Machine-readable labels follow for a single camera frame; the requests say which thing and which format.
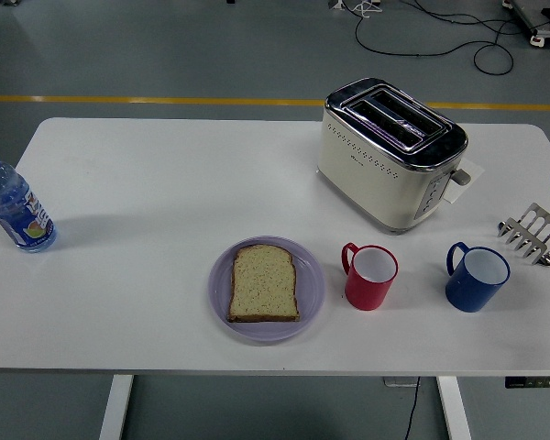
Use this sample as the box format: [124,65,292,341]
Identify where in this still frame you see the looped black floor cable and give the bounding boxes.
[354,0,516,77]

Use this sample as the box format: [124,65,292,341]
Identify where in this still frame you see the black cable under table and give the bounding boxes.
[402,376,422,440]

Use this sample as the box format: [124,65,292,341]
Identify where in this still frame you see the cream and chrome toaster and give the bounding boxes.
[315,76,472,237]

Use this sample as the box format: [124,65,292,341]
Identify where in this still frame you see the thin black floor cable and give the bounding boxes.
[412,0,550,37]

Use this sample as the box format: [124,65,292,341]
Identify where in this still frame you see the red cup with handle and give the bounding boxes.
[341,241,400,313]

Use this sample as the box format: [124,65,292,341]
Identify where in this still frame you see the silver metal toast rack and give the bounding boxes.
[497,203,550,267]

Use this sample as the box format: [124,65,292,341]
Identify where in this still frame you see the white table leg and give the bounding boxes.
[99,374,135,440]
[436,376,472,440]

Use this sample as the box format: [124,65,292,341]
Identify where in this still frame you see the wheeled equipment cart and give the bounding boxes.
[501,0,550,47]

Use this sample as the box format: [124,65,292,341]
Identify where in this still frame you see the purple round plate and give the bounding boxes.
[207,236,326,344]

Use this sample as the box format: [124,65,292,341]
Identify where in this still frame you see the slice of bread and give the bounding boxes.
[226,244,302,324]

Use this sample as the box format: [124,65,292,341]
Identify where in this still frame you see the clear water bottle blue cap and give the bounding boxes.
[0,148,59,254]

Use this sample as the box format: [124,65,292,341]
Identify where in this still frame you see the white cable bundle on floor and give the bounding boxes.
[351,0,382,18]

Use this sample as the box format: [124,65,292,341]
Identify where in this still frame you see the blue cup with handle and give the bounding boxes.
[445,241,512,314]

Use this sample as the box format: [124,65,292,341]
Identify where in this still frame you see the black table control panel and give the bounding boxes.
[505,376,550,389]

